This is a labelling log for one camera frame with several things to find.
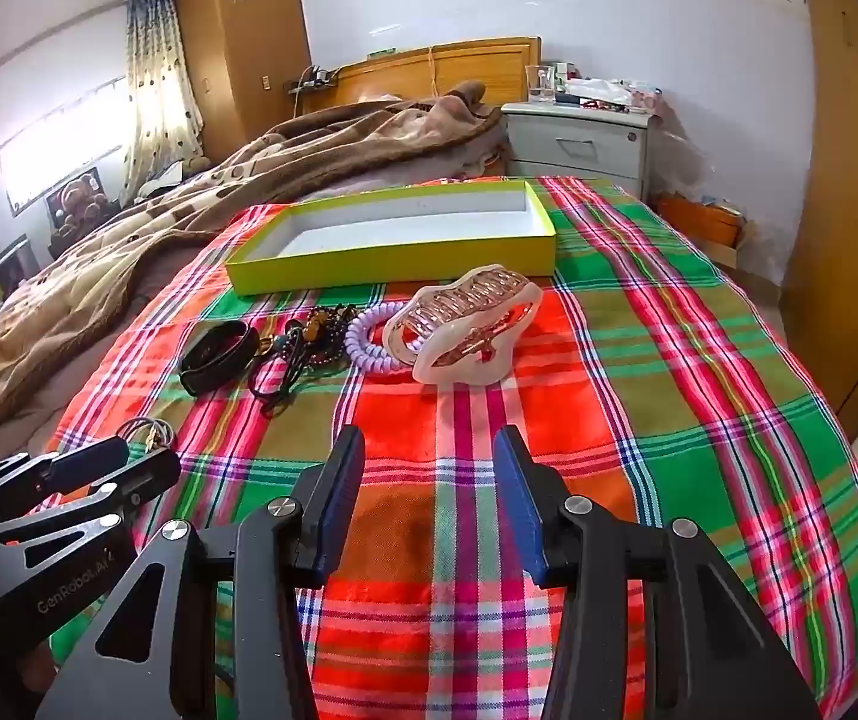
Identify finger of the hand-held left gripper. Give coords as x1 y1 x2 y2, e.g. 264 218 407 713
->
0 437 131 512
0 448 183 542

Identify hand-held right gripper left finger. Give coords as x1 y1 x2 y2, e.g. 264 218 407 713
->
35 424 366 720

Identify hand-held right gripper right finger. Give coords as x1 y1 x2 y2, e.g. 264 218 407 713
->
493 426 824 720

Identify grey hair ties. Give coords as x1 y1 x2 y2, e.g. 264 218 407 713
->
117 418 176 452

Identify black wristband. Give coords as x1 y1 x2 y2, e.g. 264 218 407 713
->
179 320 251 396

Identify black cord hair tie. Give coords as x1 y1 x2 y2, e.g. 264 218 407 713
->
249 321 311 418

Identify purple spiral hair tie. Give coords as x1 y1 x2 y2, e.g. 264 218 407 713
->
345 302 419 377

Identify pink hair claw clip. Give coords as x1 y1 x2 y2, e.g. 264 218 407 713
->
382 264 544 389

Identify yellow-green cardboard box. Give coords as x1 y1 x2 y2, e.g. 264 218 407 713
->
224 178 557 297

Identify colourful plaid cloth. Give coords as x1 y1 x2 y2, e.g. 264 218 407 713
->
46 174 858 720

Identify brown fleece blanket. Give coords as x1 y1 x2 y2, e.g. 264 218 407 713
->
0 81 509 443

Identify brown teddy bear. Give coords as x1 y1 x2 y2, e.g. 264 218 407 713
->
54 175 112 230

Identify orange storage box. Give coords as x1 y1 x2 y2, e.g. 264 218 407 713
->
654 191 746 250

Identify grey nightstand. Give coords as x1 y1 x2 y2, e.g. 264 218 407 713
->
500 100 659 200

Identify spotted curtain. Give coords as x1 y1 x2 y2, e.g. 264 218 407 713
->
123 0 205 185

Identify clear drinking glass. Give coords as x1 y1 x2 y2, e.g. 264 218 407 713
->
524 64 557 103

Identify white packets on nightstand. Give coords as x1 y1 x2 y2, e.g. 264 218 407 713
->
558 75 662 115

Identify tall wooden wardrobe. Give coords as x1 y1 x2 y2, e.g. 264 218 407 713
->
176 0 314 166

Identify wooden headboard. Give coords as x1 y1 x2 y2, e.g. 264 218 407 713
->
298 36 542 117

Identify wooden closet door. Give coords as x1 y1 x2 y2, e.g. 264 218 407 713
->
778 0 858 421

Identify dark beaded bracelet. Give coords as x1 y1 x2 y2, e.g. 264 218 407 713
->
300 304 359 377

